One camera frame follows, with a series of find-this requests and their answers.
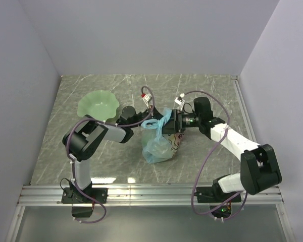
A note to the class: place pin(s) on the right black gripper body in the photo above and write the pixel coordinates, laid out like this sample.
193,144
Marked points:
185,121

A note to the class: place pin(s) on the light blue plastic bag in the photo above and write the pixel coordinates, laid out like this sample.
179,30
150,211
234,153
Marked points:
156,145

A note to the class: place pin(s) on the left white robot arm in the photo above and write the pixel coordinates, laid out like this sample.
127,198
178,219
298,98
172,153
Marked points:
82,143

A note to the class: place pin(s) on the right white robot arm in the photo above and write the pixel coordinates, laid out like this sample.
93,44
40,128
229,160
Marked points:
259,169

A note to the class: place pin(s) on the light green wavy plate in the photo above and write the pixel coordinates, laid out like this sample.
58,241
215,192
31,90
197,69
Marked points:
100,104

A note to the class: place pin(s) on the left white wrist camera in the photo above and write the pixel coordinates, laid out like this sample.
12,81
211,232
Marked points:
147,99

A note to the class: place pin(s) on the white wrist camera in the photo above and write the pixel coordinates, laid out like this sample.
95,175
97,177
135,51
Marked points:
180,101
147,99

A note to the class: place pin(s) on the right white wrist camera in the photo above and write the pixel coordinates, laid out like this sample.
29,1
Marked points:
180,101

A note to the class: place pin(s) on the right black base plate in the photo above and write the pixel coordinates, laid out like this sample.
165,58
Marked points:
211,195

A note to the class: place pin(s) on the aluminium rail frame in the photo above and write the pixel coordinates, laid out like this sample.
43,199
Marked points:
145,202

